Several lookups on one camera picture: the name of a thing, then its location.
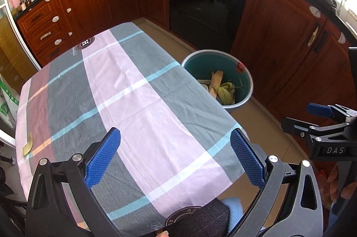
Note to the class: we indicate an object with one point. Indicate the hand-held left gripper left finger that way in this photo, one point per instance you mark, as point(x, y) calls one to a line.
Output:
point(103, 159)

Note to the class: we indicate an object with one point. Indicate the blue cloth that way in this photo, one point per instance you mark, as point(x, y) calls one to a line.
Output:
point(235, 209)

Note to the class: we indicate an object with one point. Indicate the green white sack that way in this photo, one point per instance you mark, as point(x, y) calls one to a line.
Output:
point(7, 103)

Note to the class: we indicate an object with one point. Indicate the green corn husks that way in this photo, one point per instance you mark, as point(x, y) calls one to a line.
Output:
point(226, 93)

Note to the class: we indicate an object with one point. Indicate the plaid tablecloth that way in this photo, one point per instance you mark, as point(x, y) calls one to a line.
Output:
point(139, 114)

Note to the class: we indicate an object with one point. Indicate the teal trash bin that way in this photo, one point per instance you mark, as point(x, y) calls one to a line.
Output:
point(200, 66)

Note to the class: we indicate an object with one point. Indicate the person's right hand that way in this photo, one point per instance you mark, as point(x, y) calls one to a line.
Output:
point(350, 192)

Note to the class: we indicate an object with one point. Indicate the white leaf-print paper cup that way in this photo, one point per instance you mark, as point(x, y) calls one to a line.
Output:
point(204, 86)

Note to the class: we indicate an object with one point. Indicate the black built-in oven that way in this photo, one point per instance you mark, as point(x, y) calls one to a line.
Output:
point(200, 8)

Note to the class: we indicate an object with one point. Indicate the grey mesh chair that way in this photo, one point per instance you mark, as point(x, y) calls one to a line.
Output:
point(200, 220)

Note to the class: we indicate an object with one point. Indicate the small green peel piece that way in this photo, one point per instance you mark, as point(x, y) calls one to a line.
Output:
point(28, 146)

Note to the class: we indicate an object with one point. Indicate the glass sliding door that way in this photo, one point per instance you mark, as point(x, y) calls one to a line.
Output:
point(8, 44)

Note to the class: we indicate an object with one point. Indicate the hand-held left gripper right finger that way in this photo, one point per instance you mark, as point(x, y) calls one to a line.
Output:
point(248, 159)

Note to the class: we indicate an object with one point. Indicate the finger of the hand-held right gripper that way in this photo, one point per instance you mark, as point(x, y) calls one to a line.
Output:
point(319, 110)
point(304, 128)

